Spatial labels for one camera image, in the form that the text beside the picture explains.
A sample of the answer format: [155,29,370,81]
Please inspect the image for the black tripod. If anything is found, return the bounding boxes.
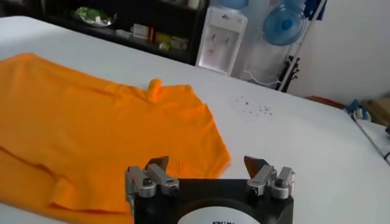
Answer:
[275,56,301,92]

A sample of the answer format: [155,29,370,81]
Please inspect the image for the black shelving unit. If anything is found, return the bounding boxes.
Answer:
[0,0,211,66]

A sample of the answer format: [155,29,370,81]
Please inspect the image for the green bag in bowl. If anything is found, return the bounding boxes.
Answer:
[73,6,117,28]

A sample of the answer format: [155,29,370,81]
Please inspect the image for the white water dispenser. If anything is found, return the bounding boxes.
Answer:
[194,5,248,77]

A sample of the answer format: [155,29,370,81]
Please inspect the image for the blue tote bag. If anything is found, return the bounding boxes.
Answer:
[346,99,372,122]

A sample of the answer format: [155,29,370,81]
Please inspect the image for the blue water jug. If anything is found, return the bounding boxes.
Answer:
[213,0,249,10]
[262,4,307,46]

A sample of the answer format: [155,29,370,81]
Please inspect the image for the large white table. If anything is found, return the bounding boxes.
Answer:
[0,15,390,224]

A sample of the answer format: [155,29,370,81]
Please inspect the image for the scattered dark crumbs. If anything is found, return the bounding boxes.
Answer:
[233,96,274,118]

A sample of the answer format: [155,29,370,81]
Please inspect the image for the yellow medicine box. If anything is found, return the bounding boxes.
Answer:
[155,32,172,46]

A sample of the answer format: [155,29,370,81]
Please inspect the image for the red white medicine box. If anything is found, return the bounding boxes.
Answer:
[132,23,155,42]

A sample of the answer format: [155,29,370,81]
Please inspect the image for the orange t-shirt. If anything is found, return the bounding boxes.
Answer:
[0,53,232,224]

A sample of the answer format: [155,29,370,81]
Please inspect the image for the green white medicine box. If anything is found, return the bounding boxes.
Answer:
[170,35,190,51]

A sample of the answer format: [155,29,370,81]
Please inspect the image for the closed cardboard box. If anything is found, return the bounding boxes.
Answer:
[362,97,390,127]

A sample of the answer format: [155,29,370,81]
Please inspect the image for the dark blue hanging cloth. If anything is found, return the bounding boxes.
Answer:
[304,0,328,21]

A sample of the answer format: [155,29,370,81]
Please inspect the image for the white jug rack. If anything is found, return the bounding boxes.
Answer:
[243,0,328,92]

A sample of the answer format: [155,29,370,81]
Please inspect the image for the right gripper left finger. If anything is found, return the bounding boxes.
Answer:
[124,155,180,211]

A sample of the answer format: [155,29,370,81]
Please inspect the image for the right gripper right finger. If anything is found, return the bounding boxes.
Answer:
[243,155,296,201]

